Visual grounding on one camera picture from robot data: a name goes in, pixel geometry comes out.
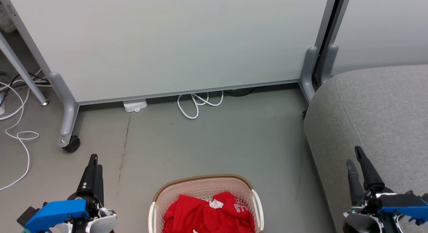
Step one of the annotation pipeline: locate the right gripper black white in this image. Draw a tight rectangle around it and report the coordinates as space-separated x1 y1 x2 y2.
342 146 407 233

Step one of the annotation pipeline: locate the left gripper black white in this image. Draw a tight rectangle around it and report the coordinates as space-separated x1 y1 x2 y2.
64 154 118 233

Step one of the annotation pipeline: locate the grey fabric sofa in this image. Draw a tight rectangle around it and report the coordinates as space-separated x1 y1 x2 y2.
303 65 428 233

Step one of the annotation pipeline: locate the grey partition leg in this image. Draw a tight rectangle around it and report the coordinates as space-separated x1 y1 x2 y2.
48 72 80 148
320 43 339 86
299 46 318 104

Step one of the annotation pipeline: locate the white power adapter box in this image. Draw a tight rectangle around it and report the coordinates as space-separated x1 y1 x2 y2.
123 99 148 113

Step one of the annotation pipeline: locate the beige plastic laundry basket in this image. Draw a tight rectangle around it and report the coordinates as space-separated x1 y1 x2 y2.
148 174 265 233

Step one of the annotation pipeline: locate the red printed shirt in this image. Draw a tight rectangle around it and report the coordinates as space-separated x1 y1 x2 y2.
163 192 256 233

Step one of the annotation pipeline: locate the grey metal table leg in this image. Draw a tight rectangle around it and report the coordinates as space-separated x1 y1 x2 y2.
0 32 50 107

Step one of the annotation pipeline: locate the narrow white partition panel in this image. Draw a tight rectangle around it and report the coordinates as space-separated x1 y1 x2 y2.
329 0 428 76

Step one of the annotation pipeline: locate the wide white partition panel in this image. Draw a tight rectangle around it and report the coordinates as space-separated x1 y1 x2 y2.
0 0 339 105

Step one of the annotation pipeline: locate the long white floor cable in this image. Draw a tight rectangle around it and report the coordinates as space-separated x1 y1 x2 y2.
0 82 40 192

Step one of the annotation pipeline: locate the coiled white cable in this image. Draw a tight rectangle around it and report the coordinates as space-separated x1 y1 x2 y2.
177 90 224 120

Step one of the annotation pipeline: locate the black cable bundle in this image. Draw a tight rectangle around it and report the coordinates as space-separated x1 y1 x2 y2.
0 71 51 93

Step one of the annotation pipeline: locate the black floor cable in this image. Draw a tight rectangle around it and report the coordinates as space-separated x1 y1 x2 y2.
223 87 265 97

